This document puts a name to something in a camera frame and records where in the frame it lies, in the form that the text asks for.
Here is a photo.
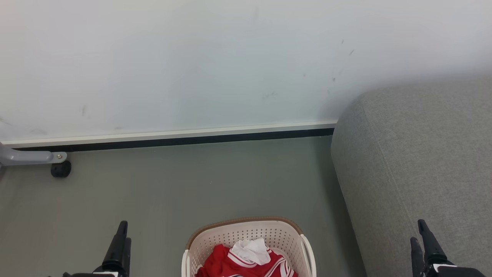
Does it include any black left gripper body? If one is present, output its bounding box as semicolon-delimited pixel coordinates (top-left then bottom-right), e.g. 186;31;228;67
63;265;128;277

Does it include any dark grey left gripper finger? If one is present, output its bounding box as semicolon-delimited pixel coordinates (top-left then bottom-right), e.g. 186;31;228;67
102;220;128;270
121;238;132;276

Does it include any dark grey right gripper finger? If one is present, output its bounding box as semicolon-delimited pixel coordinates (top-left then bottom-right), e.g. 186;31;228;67
418;219;449;267
410;237;426;277

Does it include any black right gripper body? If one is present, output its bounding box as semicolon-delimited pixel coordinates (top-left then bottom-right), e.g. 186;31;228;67
423;263;487;277

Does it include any red basketball jersey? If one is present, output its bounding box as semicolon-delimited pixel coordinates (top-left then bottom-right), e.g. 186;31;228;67
195;244;298;277

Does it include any white cloth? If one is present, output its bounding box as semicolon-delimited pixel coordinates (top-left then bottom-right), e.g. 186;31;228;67
229;238;271;266

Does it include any grey fabric sofa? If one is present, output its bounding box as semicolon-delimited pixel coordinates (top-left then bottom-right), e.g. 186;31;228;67
331;77;492;277

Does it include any black caster wheel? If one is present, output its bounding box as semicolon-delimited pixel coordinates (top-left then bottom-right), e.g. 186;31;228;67
51;160;71;178

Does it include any cream perforated laundry basket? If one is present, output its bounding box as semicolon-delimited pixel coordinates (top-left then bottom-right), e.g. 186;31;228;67
181;216;317;277

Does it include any grey metal stand leg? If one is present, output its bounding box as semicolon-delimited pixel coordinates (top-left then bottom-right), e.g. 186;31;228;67
0;142;68;167

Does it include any white and black baseboard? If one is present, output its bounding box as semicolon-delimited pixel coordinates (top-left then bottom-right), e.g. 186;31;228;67
0;120;339;151

